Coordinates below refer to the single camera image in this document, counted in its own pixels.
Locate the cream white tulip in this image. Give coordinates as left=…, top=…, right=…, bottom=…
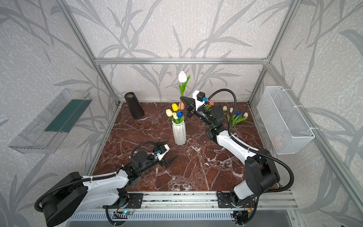
left=165, top=109, right=174, bottom=117

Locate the pink tulip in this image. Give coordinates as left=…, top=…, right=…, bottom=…
left=179, top=102, right=185, bottom=110

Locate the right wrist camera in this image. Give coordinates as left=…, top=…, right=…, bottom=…
left=192, top=90, right=208, bottom=110

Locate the white ribbed ceramic vase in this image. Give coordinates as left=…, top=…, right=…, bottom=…
left=173, top=122, right=186, bottom=145

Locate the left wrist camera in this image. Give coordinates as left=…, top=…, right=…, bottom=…
left=153, top=145, right=170, bottom=161

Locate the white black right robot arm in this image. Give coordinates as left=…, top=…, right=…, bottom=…
left=180, top=89, right=295, bottom=206

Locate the black cylindrical vase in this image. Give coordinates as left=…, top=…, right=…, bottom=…
left=124, top=92, right=145, bottom=119

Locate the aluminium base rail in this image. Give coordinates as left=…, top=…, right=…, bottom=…
left=136, top=191, right=298, bottom=211

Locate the clear plastic wall shelf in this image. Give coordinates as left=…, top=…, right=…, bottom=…
left=9, top=89, right=93, bottom=154

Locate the tulip bunch on table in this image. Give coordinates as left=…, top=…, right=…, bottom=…
left=205, top=101, right=249, bottom=130

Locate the blue tulip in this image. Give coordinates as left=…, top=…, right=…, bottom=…
left=176, top=111, right=184, bottom=124

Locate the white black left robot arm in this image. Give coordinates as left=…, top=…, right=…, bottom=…
left=34, top=141, right=174, bottom=227

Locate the yellow tulip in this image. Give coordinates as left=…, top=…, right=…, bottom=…
left=172, top=103, right=179, bottom=112

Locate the aluminium frame profile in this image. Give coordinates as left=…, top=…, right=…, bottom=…
left=56, top=1, right=363, bottom=212

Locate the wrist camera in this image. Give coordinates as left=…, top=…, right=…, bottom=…
left=192, top=90, right=208, bottom=110
left=153, top=145, right=170, bottom=161

